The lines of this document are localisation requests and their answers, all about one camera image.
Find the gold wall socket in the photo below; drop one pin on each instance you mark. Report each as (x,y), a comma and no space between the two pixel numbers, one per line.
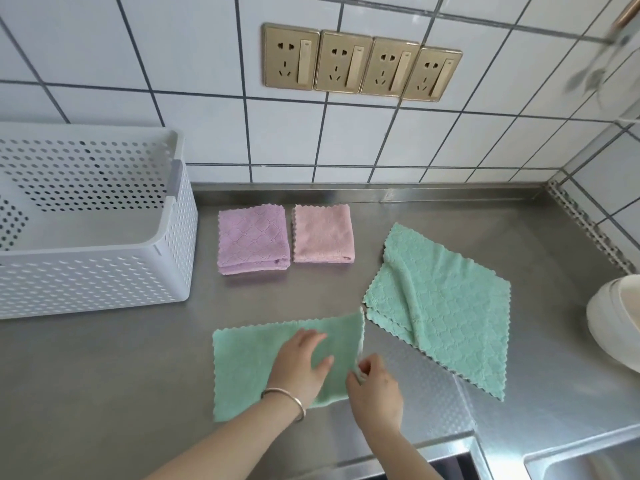
(342,62)
(389,67)
(432,74)
(290,57)

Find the person's left hand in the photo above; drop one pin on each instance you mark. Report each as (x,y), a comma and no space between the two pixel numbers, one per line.
(292,367)

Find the person's right hand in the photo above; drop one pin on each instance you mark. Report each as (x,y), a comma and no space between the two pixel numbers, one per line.
(377,397)

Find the green half-folded microfiber cloth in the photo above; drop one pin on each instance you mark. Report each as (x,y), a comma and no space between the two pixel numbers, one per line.
(245,364)

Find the purple folded microfiber cloth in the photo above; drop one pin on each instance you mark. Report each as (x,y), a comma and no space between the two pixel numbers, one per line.
(252,239)

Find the person's right forearm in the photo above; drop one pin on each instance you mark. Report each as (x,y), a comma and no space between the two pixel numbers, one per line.
(400,454)

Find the person's right thumb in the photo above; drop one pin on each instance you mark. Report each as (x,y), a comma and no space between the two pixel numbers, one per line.
(354,382)

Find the perforated metal edge strip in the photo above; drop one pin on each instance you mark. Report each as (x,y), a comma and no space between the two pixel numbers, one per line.
(590,227)

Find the steel sink basin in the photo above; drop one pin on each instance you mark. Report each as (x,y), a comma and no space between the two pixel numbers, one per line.
(590,462)

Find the person's left thumb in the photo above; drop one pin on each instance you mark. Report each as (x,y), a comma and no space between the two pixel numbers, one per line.
(322,365)

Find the bronze wall rail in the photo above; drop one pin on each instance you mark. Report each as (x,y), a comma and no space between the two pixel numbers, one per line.
(625,14)

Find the person's left forearm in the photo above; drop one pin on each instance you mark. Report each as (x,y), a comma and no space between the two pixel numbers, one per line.
(235,439)

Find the pink folded microfiber cloth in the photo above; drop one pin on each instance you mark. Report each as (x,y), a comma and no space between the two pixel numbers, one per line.
(322,234)

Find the white round appliance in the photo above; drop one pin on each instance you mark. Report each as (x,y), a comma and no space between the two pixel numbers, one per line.
(612,324)

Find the green crumpled microfiber cloth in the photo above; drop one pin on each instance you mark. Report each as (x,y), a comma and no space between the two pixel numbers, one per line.
(445,314)

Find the white perforated plastic basket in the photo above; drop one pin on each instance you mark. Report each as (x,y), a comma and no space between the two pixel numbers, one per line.
(100,274)

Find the dark recessed basin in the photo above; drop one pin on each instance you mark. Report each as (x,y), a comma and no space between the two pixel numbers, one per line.
(445,464)

